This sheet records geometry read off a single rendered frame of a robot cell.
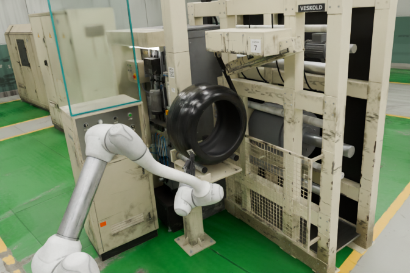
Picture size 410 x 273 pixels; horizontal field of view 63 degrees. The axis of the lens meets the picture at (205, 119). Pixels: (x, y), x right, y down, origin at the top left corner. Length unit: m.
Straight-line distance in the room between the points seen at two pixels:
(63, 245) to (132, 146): 0.51
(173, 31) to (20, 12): 8.86
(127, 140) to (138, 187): 1.41
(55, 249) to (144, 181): 1.40
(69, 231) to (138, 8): 11.40
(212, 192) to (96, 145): 0.65
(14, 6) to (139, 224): 8.78
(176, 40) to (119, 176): 1.17
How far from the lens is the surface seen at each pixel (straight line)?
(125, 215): 2.98
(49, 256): 1.68
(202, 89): 2.20
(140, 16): 12.74
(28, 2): 11.12
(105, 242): 3.04
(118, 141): 1.54
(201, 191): 1.82
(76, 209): 1.67
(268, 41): 2.09
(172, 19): 2.40
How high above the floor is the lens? 1.93
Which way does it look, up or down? 18 degrees down
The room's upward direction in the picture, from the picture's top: 4 degrees counter-clockwise
